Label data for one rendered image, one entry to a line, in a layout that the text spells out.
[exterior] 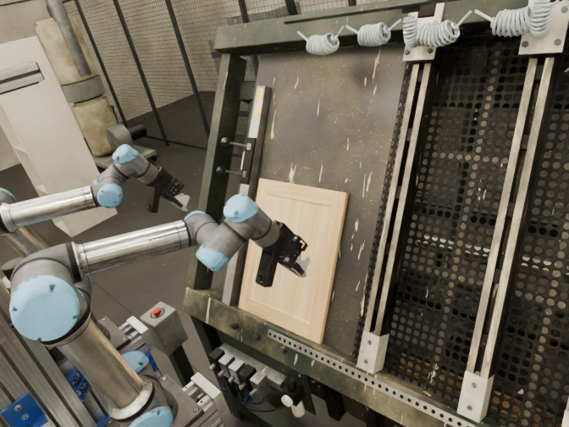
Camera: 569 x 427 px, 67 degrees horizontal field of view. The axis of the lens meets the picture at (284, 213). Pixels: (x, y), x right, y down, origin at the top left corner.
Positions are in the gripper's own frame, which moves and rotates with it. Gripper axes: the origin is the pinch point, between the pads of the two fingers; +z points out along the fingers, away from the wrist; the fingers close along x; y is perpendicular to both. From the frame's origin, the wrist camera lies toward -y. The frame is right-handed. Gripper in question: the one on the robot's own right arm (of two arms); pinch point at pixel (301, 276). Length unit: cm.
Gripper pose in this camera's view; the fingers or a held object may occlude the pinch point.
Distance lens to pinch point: 128.7
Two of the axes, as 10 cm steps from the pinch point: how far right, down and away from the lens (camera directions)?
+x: -6.8, -2.2, 6.9
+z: 5.1, 5.4, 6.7
